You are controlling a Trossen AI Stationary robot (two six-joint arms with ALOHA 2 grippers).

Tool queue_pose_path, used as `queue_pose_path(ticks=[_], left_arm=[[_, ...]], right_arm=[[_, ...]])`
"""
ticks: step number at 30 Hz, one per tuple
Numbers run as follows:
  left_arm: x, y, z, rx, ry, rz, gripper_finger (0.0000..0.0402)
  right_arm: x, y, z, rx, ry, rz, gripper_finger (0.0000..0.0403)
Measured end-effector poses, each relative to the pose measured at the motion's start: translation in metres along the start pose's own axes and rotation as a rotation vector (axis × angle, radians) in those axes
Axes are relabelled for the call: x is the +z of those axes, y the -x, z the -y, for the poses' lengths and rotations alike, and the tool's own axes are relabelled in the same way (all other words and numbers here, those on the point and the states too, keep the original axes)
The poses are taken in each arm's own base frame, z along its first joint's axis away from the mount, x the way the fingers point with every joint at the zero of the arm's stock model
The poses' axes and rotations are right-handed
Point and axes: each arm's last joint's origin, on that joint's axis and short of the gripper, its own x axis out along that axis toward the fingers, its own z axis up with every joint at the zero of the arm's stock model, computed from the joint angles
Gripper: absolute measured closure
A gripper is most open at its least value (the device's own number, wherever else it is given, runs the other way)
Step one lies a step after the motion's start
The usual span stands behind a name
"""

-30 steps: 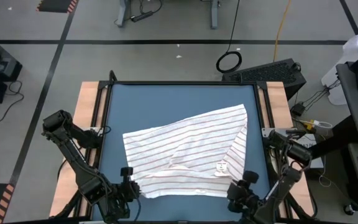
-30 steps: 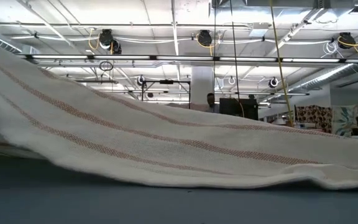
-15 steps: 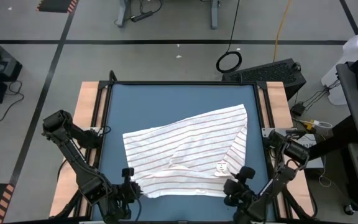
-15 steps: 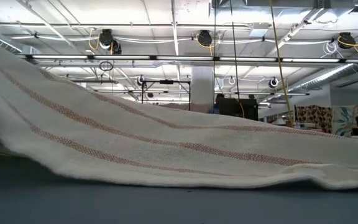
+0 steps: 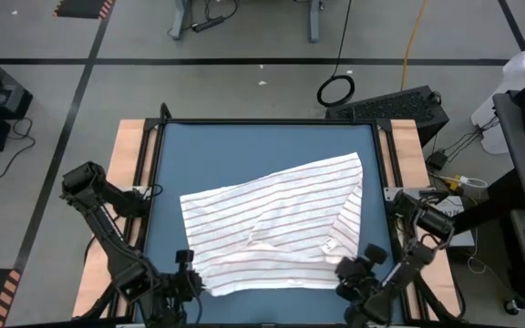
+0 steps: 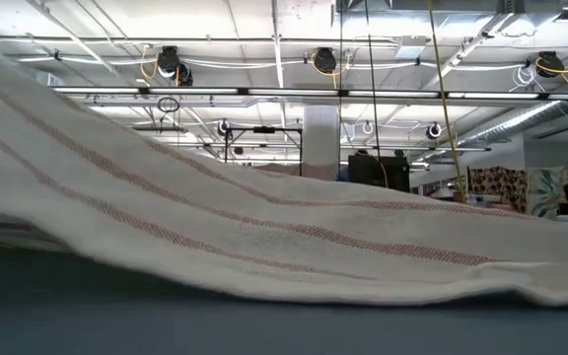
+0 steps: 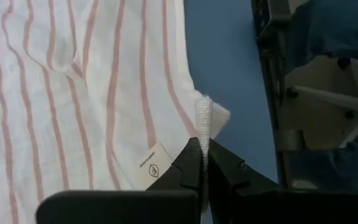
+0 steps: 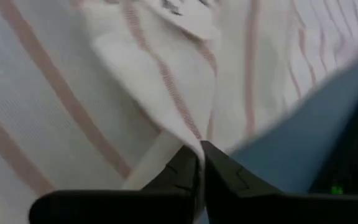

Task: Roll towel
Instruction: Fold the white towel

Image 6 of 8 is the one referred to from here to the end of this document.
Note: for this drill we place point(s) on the long ceiling light strip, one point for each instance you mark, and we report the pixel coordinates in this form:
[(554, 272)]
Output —
[(289, 92)]

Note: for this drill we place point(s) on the black screen back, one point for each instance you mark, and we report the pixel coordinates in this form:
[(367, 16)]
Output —
[(368, 172)]

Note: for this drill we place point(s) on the brown patterned cloth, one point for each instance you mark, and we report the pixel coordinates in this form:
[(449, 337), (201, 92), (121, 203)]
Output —
[(498, 190)]

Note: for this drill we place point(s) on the white column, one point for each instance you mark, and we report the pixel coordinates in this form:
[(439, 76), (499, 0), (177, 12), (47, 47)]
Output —
[(321, 143)]

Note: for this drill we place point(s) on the small black ceiling reel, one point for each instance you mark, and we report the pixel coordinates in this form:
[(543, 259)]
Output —
[(223, 127), (433, 130)]

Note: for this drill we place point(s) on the pale floral cloth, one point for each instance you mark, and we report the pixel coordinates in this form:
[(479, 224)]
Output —
[(545, 192)]

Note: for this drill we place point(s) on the white red-striped towel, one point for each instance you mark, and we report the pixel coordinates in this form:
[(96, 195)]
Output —
[(215, 236)]

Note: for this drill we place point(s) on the silver ventilation duct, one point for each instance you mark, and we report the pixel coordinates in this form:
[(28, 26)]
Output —
[(511, 123)]

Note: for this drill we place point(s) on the black gantry frame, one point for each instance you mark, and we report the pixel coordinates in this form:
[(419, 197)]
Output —
[(264, 129)]

